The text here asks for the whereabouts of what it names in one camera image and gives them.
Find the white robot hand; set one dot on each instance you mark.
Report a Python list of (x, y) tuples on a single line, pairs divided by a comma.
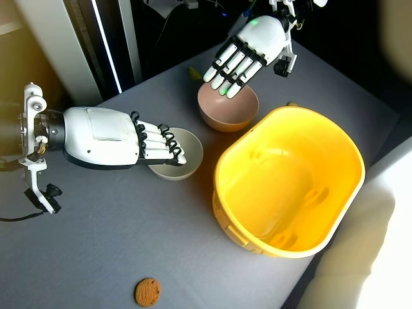
[(99, 135), (262, 35)]

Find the large pink bowl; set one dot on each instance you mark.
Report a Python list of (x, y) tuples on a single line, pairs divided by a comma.
[(225, 112)]

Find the small grey bowl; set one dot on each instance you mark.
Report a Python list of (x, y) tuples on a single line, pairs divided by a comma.
[(191, 151)]

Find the large yellow plastic tub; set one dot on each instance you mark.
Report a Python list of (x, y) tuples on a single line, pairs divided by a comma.
[(283, 180)]

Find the small yellow toy piece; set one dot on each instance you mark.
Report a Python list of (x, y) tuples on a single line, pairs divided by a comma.
[(292, 104)]

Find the small yellow triangular toy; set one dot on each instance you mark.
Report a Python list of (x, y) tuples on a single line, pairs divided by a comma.
[(194, 73)]

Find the grey table cloth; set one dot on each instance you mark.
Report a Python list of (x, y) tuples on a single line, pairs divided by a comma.
[(128, 231)]

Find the beige blurred shell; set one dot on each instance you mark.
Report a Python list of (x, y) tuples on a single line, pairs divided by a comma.
[(397, 32)]

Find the round brown cookie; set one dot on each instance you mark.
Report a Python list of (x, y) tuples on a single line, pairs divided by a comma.
[(147, 292)]

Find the white blurred body shell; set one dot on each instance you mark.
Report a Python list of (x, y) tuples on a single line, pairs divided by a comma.
[(360, 257)]

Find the white frame post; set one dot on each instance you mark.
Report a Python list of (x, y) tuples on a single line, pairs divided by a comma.
[(61, 48)]

